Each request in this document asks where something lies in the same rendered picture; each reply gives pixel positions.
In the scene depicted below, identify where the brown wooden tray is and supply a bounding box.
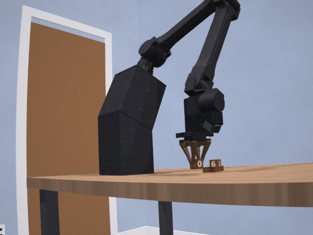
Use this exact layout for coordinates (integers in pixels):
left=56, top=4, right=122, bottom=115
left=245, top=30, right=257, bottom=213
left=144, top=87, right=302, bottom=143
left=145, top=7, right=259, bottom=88
left=203, top=166, right=224, bottom=173

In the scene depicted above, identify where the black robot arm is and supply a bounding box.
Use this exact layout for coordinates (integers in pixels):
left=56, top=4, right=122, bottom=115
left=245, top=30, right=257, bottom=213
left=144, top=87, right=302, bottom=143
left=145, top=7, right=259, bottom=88
left=137, top=0, right=240, bottom=133

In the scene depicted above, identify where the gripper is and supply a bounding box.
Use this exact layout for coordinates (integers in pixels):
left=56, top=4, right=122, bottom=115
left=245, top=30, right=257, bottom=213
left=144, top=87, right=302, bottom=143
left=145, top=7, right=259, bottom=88
left=176, top=114, right=214, bottom=166

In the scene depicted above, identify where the brown wooden number cube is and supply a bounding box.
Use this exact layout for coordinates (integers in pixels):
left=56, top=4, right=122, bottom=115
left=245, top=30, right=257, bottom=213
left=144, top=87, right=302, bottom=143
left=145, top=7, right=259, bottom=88
left=190, top=159, right=203, bottom=169
left=210, top=159, right=221, bottom=167

